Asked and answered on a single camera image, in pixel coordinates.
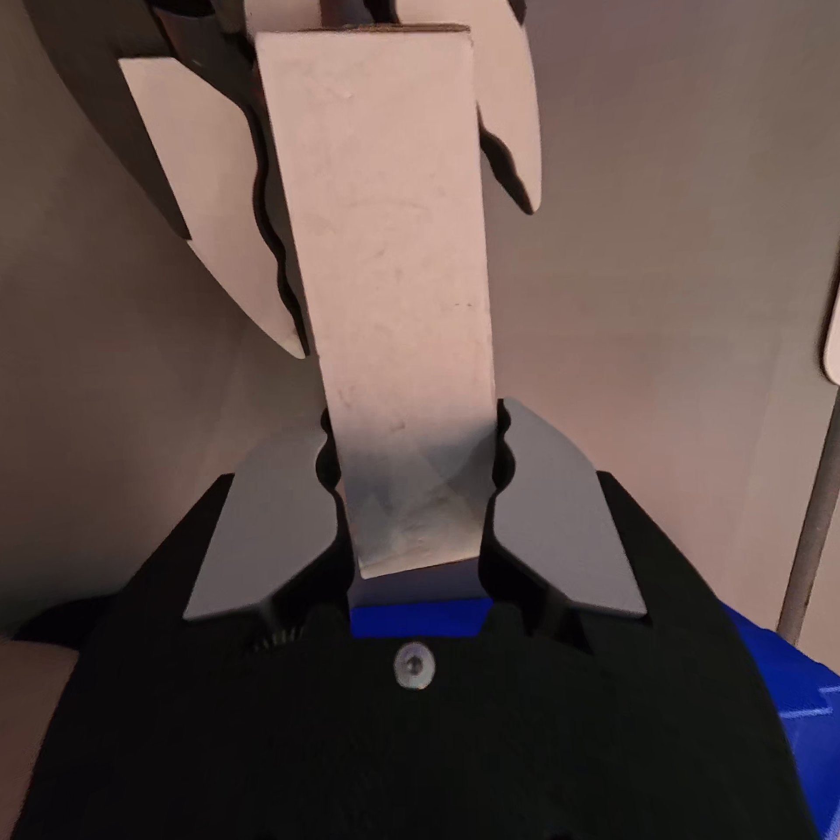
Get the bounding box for white cardboard box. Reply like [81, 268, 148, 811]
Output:
[252, 23, 497, 580]

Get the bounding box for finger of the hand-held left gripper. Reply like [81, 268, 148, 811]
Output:
[118, 56, 311, 360]
[394, 0, 543, 216]

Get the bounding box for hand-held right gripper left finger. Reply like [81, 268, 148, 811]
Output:
[182, 407, 358, 623]

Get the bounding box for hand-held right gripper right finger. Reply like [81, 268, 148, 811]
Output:
[478, 397, 647, 621]

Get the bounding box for blue plastic bin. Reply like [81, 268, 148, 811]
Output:
[351, 596, 840, 840]

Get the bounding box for dark grey strip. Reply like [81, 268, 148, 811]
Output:
[776, 392, 840, 647]

